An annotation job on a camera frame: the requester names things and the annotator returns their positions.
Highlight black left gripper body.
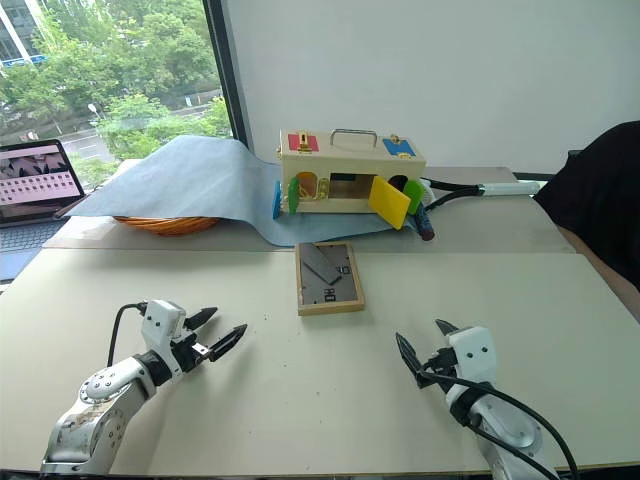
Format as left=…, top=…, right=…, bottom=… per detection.
left=171, top=333, right=212, bottom=375

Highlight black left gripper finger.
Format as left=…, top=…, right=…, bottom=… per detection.
left=183, top=306, right=219, bottom=331
left=207, top=323, right=249, bottom=364

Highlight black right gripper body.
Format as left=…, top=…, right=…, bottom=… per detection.
left=421, top=348, right=459, bottom=385

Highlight laptop computer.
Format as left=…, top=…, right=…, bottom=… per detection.
left=0, top=138, right=88, bottom=282

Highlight orange wicker basket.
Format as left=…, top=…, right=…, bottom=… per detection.
left=113, top=215, right=222, bottom=237

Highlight dark marker pen, red cap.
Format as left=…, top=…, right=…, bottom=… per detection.
left=413, top=201, right=436, bottom=243

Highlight light blue cloth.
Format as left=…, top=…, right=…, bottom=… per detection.
left=64, top=135, right=422, bottom=248

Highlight wooden lock box, coloured doors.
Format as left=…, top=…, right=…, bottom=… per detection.
left=271, top=128, right=429, bottom=232

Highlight person in black shirt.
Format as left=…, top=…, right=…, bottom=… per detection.
left=531, top=120, right=640, bottom=292

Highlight building outside window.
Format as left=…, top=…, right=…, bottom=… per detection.
left=0, top=0, right=50, bottom=69

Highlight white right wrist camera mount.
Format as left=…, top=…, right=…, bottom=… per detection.
left=446, top=326, right=500, bottom=387

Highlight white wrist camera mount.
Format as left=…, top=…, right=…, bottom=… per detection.
left=446, top=326, right=500, bottom=387
left=140, top=299, right=188, bottom=377

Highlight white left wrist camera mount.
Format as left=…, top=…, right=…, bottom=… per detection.
left=140, top=299, right=188, bottom=377

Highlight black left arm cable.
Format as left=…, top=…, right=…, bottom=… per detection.
left=106, top=302, right=150, bottom=370

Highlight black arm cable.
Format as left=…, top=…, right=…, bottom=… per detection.
left=420, top=369, right=580, bottom=480
left=106, top=302, right=150, bottom=370

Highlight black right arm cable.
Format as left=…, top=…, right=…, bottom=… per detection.
left=420, top=369, right=580, bottom=480

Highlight face-down wooden picture frame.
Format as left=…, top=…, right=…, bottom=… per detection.
left=294, top=240, right=366, bottom=317

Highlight black hose with white handle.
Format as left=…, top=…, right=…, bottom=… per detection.
left=419, top=176, right=542, bottom=207

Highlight dark window frame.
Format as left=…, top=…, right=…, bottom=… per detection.
left=201, top=0, right=252, bottom=149

